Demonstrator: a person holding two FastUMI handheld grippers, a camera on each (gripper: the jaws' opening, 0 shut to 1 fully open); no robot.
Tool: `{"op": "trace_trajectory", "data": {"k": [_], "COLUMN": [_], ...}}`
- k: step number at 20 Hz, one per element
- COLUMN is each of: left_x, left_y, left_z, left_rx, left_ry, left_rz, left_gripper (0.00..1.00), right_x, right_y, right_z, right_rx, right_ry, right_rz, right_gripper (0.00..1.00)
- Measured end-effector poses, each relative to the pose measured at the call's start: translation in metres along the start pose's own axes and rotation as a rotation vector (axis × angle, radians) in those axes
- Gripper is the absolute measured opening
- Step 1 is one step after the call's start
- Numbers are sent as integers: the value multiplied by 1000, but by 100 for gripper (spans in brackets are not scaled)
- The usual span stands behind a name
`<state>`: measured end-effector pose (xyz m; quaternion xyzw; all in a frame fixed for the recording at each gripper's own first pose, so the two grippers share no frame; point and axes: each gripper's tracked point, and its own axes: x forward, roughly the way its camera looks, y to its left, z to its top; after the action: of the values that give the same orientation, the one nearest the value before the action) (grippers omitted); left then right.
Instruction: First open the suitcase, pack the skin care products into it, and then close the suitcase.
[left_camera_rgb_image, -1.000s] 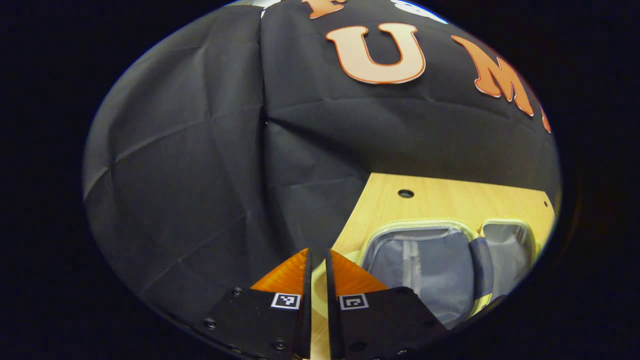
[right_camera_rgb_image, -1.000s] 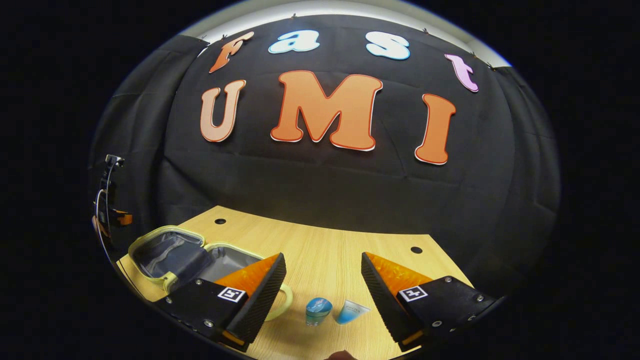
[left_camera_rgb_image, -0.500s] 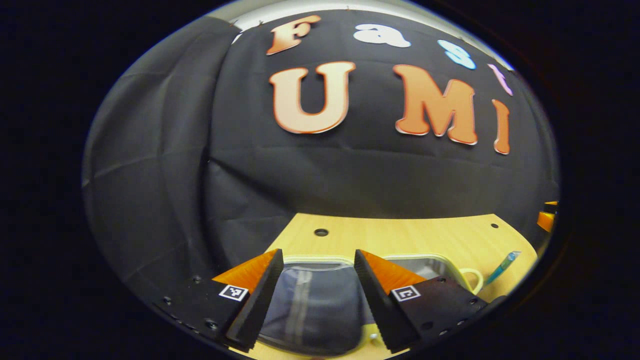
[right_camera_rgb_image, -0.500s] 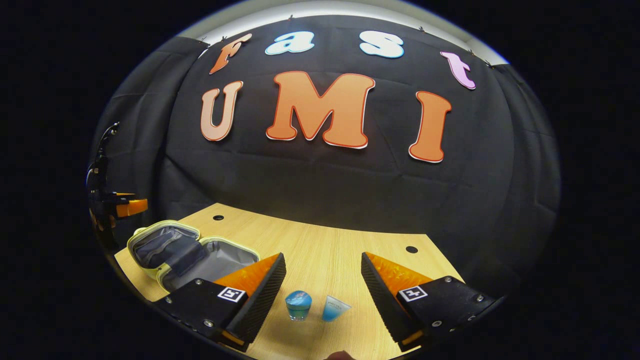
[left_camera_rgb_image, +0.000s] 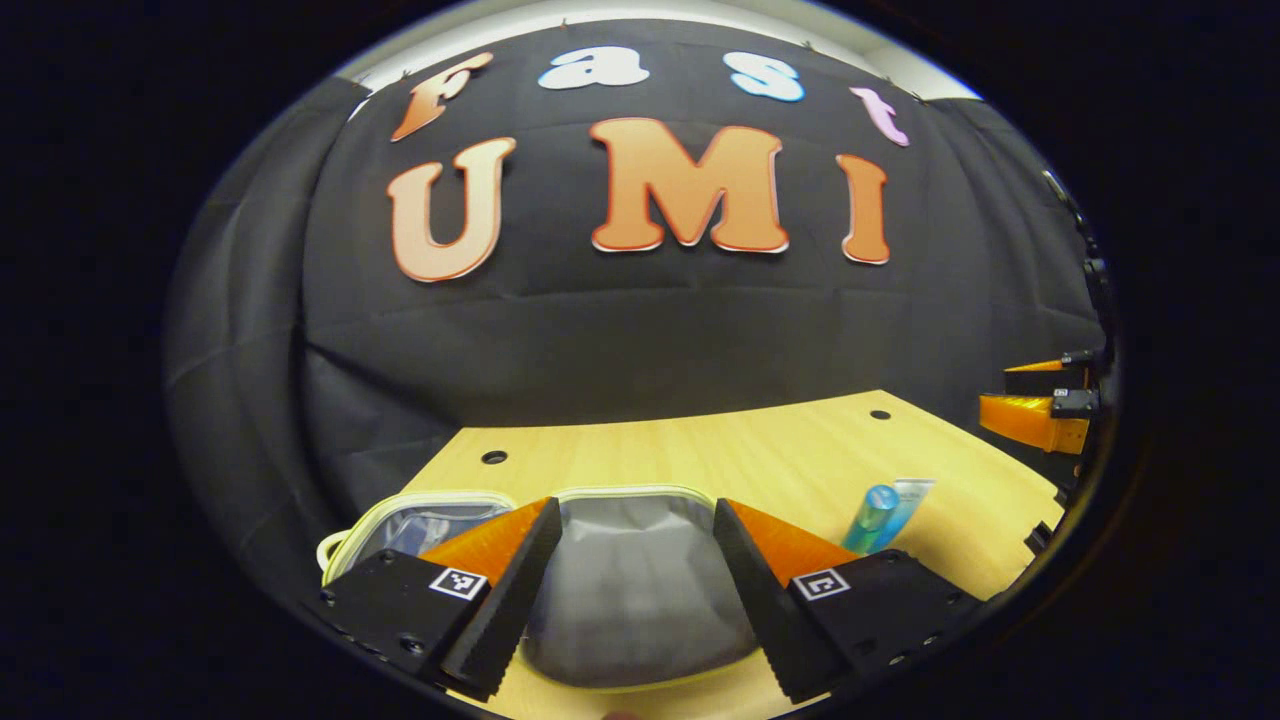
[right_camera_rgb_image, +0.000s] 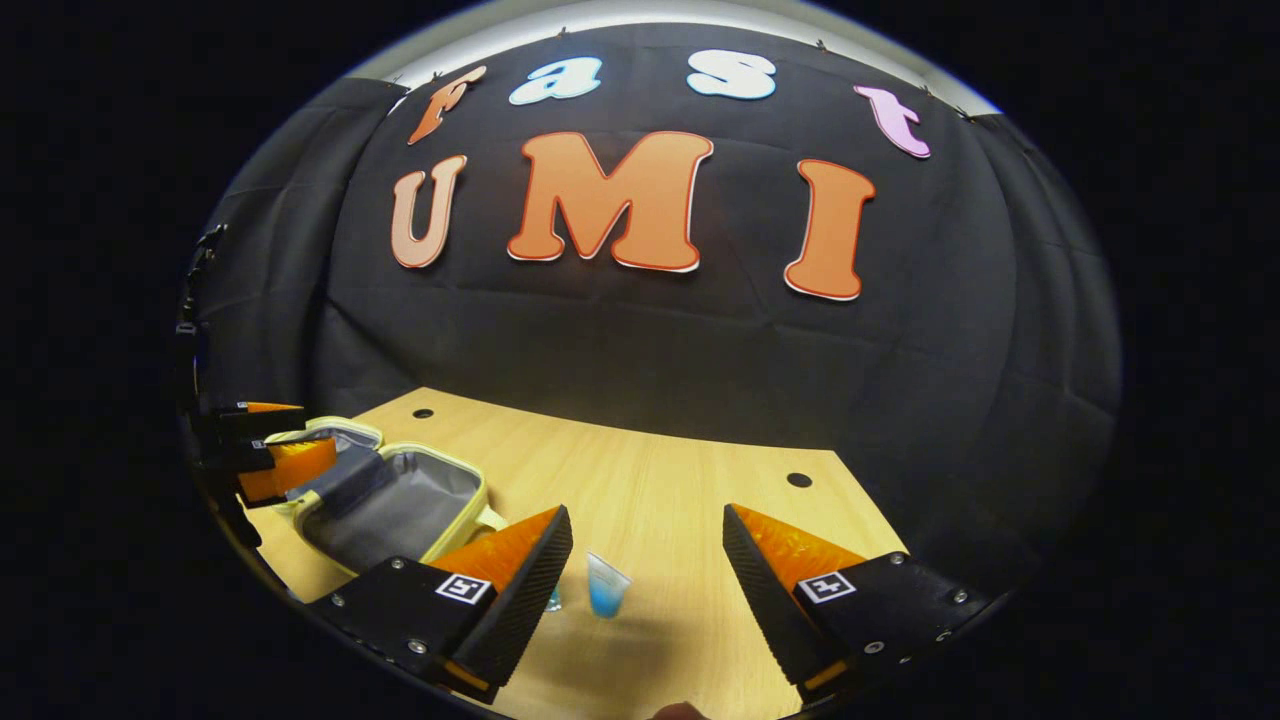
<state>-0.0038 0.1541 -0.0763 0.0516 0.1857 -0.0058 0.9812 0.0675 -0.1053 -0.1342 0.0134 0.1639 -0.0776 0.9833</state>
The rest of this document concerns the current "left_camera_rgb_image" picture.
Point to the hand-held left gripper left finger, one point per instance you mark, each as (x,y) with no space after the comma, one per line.
(510,600)

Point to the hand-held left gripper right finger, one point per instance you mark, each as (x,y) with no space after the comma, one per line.
(755,600)

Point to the blue skin care tube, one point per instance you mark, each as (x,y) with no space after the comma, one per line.
(908,500)

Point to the black table edge bracket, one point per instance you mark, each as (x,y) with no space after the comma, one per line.
(1038,535)

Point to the blue skin care bottle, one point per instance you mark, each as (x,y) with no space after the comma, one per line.
(868,515)

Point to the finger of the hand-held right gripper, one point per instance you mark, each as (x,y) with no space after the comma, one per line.
(1030,420)
(1040,378)

